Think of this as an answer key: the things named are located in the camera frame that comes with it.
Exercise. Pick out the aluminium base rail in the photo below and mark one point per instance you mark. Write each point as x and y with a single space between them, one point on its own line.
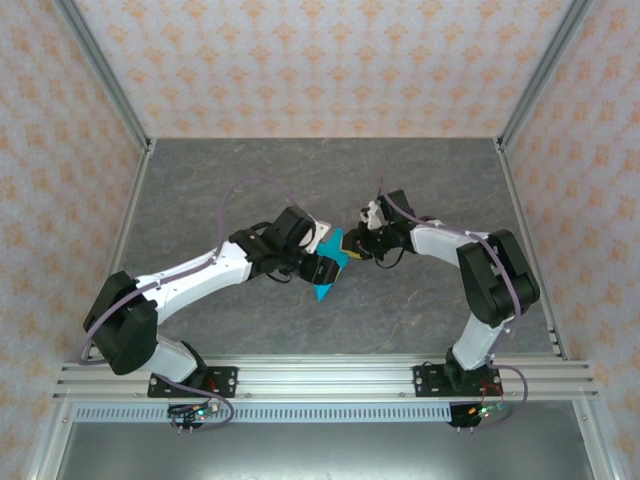
325 380

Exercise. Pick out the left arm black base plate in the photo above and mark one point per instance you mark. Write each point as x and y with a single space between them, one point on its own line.
225 380

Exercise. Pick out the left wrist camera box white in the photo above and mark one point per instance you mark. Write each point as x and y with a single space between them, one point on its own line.
317 232

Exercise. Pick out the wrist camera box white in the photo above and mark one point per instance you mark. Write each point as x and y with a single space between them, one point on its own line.
372 215
317 232

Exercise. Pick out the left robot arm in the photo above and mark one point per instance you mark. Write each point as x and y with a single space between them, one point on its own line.
200 275

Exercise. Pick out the blue cloth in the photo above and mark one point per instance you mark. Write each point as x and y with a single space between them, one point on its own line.
322 292

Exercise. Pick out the aluminium table side rail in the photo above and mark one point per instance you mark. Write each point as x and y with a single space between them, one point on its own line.
513 190
137 190

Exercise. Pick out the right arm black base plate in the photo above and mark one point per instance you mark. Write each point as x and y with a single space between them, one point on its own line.
425 385

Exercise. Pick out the small circuit board with LED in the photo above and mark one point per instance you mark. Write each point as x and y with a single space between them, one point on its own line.
482 411
197 412

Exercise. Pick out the grey sheet metal panel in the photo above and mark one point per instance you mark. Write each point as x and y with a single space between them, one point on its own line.
320 455

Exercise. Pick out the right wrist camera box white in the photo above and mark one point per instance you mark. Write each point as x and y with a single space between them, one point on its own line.
372 215

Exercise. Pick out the aluminium lower frame bar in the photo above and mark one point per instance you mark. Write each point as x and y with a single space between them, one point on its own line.
50 445
597 445

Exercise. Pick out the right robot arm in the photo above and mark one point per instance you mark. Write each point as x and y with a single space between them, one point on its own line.
475 340

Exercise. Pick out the aluminium frame post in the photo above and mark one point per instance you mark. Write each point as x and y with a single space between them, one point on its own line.
545 70
100 70

